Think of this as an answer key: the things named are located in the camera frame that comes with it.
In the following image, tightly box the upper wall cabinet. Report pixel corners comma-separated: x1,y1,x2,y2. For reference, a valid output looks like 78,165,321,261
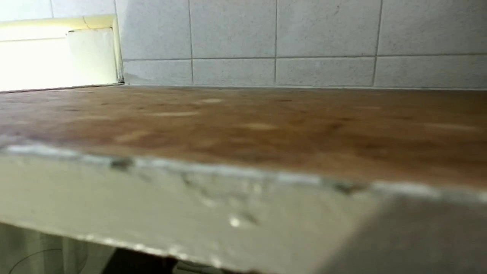
0,86,487,274

